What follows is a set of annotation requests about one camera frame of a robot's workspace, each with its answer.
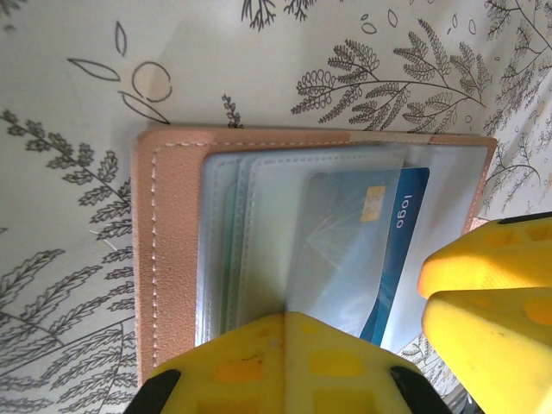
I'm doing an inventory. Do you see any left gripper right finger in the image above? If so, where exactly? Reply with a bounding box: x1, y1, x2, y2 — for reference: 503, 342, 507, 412
284, 310, 439, 414

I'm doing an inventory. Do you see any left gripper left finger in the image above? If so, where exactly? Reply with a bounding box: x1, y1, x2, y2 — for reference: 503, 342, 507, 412
131, 312, 288, 414

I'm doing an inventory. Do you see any blue credit card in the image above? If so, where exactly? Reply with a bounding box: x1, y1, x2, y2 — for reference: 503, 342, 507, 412
286, 166, 432, 349

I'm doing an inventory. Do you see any green credit card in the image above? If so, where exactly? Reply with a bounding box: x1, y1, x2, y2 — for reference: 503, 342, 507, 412
222, 183, 247, 329

